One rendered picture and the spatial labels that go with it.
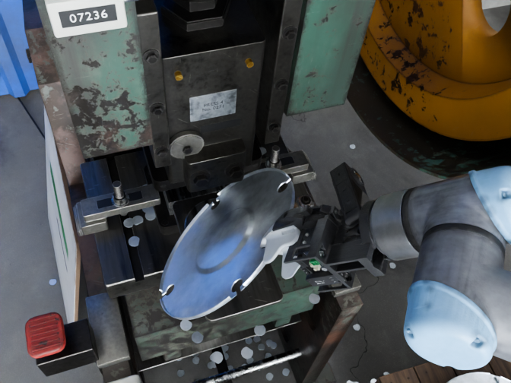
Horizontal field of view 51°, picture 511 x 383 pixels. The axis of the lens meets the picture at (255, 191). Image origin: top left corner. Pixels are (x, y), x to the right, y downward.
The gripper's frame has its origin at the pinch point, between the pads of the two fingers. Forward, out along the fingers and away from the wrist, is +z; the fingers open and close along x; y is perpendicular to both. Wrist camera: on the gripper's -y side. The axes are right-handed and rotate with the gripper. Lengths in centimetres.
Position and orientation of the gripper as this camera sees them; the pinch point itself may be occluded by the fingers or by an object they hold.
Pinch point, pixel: (271, 242)
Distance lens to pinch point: 77.0
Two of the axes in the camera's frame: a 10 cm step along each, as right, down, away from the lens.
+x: 6.7, 6.0, 4.4
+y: -3.2, 7.7, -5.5
